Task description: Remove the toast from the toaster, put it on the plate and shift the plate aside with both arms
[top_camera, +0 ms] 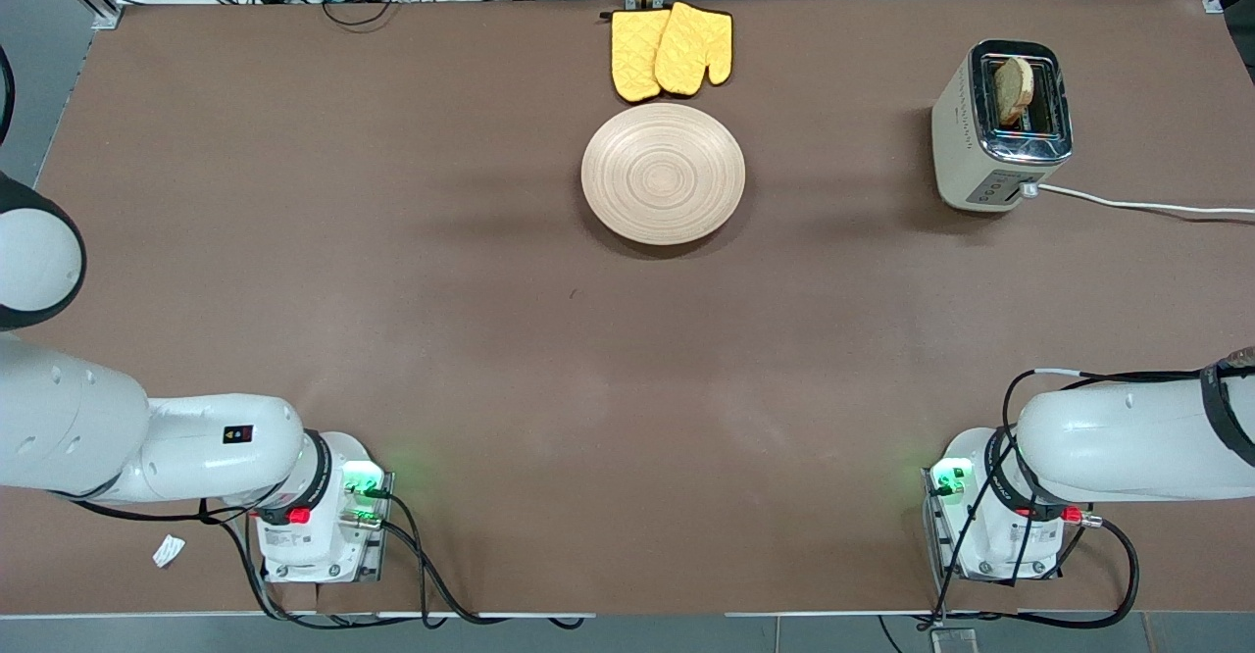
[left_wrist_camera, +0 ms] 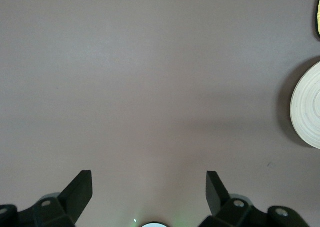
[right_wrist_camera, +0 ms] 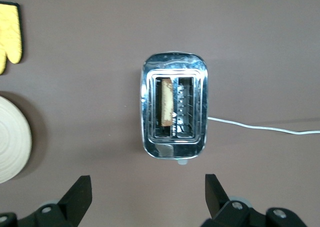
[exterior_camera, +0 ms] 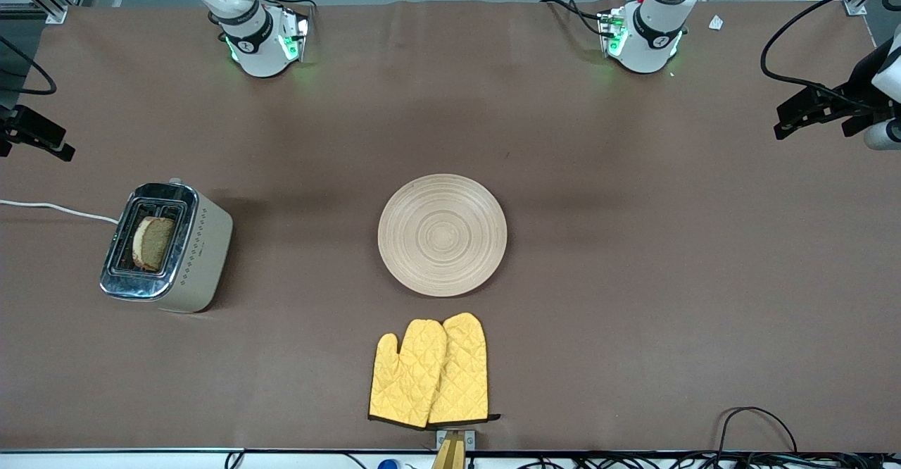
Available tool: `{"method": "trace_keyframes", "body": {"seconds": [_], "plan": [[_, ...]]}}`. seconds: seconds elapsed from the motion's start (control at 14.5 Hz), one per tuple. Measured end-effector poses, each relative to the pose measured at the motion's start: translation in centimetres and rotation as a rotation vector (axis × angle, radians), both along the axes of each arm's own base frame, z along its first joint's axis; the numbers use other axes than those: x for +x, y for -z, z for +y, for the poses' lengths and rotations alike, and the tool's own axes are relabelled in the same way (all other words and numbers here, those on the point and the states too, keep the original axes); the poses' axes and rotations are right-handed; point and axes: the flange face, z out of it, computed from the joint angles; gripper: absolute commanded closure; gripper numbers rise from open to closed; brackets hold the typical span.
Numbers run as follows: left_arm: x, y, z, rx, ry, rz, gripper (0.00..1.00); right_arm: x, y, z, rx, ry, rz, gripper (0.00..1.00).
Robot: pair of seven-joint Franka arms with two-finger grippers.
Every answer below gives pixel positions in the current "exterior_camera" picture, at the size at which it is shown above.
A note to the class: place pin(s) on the slice of brown toast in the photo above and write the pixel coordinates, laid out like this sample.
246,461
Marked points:
155,244

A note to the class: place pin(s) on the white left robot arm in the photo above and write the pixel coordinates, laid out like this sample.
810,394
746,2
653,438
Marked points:
651,46

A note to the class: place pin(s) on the metal base connector plate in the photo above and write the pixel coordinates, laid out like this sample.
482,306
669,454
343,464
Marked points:
299,32
611,32

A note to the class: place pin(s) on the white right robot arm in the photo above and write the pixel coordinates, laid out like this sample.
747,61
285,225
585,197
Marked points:
260,53

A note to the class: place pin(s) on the small white paper scrap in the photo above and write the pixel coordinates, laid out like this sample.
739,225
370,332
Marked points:
716,22

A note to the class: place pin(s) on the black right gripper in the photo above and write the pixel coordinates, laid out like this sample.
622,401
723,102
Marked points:
27,125

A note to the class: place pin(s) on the small blue cap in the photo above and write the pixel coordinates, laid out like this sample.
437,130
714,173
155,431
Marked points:
387,465

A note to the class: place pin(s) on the round pale wooden plate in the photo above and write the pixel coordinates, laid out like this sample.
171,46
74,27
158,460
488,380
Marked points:
442,235

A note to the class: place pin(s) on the white table edge rail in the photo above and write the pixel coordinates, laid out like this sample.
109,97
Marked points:
141,460

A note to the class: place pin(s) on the brown table cover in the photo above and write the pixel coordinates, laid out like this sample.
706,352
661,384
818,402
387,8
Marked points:
633,314

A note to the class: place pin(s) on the small metal bracket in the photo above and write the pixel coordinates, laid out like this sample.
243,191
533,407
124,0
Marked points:
470,439

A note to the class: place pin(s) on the yellow quilted oven mitt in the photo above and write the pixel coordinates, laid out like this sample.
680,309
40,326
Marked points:
408,377
464,370

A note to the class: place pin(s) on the cream and chrome toaster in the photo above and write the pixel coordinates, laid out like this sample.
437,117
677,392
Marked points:
200,244

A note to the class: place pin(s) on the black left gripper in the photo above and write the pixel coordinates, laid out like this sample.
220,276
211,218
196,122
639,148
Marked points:
849,94

